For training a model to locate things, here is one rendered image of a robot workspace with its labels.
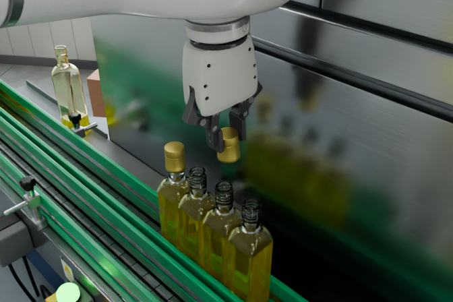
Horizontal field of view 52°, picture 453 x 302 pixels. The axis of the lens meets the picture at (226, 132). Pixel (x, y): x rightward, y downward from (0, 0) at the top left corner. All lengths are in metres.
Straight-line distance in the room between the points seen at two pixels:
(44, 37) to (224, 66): 3.81
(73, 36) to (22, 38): 0.48
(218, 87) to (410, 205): 0.31
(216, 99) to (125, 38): 0.50
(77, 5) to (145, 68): 0.63
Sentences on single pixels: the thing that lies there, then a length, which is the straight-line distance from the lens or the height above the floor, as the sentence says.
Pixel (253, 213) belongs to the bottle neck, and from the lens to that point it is 0.70.
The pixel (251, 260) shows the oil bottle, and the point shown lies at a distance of 0.74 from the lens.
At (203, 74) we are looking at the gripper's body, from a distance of 0.60.
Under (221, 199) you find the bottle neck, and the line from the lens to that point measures 0.74.
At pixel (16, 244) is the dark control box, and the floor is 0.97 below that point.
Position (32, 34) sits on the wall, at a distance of 4.42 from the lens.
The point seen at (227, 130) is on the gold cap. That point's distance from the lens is 0.70.
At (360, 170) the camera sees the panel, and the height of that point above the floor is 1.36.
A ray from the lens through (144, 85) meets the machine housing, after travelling 1.09.
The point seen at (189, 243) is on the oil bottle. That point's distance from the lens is 0.85.
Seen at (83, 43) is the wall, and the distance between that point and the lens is 4.23.
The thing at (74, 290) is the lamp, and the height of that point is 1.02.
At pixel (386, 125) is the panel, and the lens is 0.66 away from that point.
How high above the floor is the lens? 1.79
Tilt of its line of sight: 33 degrees down
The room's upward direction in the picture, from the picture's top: straight up
